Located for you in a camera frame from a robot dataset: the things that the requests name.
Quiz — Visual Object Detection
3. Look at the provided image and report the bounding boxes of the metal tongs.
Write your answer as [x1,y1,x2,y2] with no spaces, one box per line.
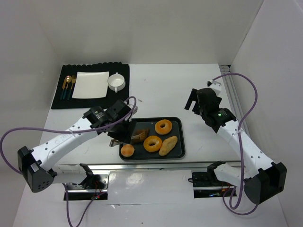
[108,106,150,148]

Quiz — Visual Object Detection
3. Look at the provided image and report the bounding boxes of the brown chocolate pastry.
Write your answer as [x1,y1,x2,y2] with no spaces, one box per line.
[131,128,150,144]

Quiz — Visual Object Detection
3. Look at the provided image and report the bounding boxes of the glazed donut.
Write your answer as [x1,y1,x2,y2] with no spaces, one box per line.
[155,119,172,135]
[143,136,162,153]

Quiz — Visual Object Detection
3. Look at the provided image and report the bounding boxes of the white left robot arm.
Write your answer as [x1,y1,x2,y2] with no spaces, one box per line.
[18,100,137,193]

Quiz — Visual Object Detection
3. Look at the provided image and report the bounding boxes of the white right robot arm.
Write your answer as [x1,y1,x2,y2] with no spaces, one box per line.
[185,81,287,205]

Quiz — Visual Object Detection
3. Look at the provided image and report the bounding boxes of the oblong golden bread roll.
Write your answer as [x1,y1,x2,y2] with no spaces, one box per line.
[159,136,178,156]

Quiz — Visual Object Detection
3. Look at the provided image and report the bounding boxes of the round bun lower left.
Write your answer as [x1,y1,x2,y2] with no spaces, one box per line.
[120,144,135,157]

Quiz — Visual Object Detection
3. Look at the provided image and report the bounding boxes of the black serving tray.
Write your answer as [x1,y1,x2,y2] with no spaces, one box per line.
[119,117,185,161]

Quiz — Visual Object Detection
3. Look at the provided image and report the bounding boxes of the white soup cup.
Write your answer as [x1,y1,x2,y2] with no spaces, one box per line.
[107,73,126,93]

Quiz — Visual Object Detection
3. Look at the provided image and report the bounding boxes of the white square plate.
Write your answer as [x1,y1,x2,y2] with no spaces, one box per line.
[72,71,109,99]

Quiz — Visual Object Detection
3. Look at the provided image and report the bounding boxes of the black placemat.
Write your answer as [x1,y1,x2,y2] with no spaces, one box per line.
[51,62,130,109]

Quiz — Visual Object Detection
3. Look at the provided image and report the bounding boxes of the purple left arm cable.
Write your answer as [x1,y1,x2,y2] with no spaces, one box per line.
[0,96,137,227]

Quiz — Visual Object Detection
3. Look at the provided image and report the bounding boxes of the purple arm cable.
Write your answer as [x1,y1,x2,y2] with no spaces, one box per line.
[212,72,259,215]
[0,96,137,227]

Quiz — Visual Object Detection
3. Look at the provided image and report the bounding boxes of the aluminium rail right edge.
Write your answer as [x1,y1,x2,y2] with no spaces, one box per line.
[219,65,250,137]

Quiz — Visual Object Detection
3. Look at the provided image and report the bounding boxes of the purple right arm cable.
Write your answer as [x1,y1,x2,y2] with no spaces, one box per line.
[212,72,259,215]

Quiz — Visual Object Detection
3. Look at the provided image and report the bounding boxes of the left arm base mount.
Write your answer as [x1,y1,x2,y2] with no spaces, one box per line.
[59,164,109,201]

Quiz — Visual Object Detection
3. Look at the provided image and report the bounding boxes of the gold fork teal handle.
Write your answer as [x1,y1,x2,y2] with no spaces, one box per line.
[67,75,76,100]

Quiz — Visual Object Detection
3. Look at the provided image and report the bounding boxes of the gold knife teal handle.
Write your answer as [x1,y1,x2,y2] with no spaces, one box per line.
[60,76,69,100]

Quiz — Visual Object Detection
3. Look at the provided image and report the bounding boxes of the gold spoon teal handle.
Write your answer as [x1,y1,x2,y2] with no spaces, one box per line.
[62,76,72,99]

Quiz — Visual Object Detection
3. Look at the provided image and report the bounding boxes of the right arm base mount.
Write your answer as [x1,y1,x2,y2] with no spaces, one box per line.
[187,161,233,199]

